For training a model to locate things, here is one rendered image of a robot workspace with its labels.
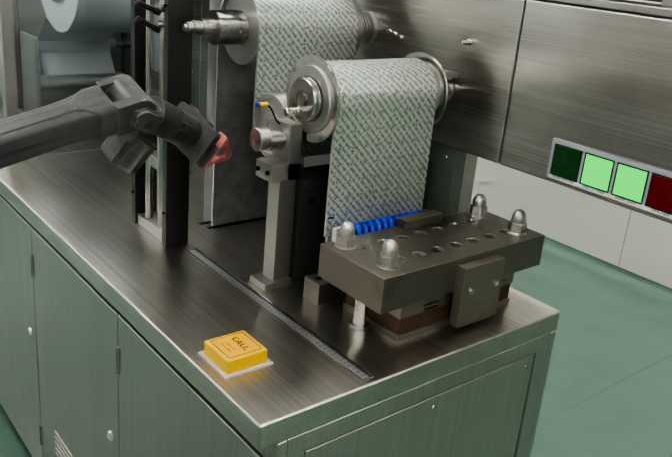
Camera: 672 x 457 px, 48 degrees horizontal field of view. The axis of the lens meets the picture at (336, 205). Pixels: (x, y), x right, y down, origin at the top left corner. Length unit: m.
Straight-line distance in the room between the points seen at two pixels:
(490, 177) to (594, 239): 0.74
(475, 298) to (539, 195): 3.04
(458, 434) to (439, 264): 0.32
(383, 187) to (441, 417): 0.41
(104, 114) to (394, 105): 0.50
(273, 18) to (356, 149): 0.31
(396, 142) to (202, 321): 0.46
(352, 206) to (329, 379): 0.34
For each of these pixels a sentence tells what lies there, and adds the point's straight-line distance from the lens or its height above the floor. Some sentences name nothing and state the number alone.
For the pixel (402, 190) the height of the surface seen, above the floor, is 1.08.
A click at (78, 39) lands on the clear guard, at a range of 2.13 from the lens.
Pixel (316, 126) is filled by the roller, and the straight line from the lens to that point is 1.28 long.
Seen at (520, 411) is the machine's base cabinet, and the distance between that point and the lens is 1.51.
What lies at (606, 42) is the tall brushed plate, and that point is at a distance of 1.30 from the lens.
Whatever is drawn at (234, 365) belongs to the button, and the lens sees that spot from 1.13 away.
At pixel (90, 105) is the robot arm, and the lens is 1.14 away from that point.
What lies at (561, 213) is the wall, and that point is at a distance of 4.26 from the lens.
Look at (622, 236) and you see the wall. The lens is 4.08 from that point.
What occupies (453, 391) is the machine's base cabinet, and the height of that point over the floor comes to 0.82.
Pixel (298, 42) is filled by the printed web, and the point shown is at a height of 1.32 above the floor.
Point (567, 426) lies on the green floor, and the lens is 2.82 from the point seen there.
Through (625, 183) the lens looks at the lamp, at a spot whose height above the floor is 1.18.
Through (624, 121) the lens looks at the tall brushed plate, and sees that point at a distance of 1.28.
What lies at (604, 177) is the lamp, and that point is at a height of 1.18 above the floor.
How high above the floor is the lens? 1.51
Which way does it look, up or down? 19 degrees down
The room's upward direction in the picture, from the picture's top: 5 degrees clockwise
